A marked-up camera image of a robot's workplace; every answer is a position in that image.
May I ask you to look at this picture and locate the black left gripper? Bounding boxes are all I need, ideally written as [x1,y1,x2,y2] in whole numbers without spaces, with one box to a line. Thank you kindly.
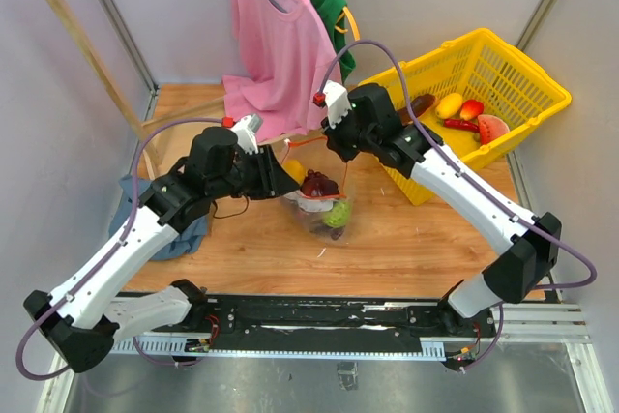
[209,143,301,200]

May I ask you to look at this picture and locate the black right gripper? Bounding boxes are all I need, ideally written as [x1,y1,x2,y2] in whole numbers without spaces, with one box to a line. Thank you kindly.
[321,103,378,163]

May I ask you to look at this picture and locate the yellow round fruit toy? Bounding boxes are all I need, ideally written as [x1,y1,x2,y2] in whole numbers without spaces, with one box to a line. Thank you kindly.
[282,159,307,184]

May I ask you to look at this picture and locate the dark purple eggplant toy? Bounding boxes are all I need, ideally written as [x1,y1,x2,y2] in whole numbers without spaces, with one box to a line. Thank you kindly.
[301,178,339,198]

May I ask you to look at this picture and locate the clear zip top bag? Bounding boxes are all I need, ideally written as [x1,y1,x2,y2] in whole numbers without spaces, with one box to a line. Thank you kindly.
[278,136,354,245]

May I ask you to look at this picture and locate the green custard apple toy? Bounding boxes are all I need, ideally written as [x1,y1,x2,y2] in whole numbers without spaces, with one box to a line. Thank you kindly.
[322,201,352,228]

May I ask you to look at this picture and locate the dark purple grape bunch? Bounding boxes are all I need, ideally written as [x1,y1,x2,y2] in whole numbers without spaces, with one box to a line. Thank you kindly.
[309,222,346,241]

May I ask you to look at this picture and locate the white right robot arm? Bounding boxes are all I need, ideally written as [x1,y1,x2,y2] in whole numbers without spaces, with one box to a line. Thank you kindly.
[314,81,562,336]

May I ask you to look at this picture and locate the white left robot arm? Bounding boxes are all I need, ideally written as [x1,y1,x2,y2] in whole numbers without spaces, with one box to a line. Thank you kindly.
[24,125,299,373]

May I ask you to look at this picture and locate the red chili pepper toy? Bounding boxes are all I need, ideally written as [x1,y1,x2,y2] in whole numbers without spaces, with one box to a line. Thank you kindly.
[442,118,480,133]

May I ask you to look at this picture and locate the yellow lemon toy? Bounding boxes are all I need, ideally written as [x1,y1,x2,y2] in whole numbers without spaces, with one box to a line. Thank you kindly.
[435,93,463,120]

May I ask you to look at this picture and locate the pink t-shirt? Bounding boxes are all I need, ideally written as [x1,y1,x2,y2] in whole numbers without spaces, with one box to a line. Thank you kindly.
[222,0,341,140]

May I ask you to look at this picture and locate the blue cloth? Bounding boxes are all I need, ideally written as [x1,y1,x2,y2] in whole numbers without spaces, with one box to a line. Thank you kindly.
[108,174,209,261]

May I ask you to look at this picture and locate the green t-shirt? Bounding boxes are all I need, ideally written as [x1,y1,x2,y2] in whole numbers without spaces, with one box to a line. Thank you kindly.
[254,0,358,84]

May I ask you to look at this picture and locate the watermelon slice toy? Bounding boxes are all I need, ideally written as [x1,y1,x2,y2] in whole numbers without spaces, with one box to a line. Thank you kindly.
[478,114,510,145]

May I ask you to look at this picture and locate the yellow plastic basket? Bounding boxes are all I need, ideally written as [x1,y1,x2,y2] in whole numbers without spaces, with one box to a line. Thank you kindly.
[357,27,573,206]

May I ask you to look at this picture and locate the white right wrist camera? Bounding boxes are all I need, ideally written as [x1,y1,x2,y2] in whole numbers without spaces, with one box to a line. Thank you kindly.
[312,80,352,129]

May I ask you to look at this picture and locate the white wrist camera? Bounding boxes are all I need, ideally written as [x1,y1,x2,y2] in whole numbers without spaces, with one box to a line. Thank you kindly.
[222,114,263,154]
[312,80,352,129]

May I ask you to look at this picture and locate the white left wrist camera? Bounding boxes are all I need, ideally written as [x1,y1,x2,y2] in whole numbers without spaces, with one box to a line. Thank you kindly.
[222,114,263,154]

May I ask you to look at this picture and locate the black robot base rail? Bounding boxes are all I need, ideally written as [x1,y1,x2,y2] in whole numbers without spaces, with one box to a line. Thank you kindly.
[115,294,496,361]

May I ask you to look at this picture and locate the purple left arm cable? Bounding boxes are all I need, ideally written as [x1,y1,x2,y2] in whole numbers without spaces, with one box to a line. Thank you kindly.
[16,116,228,381]

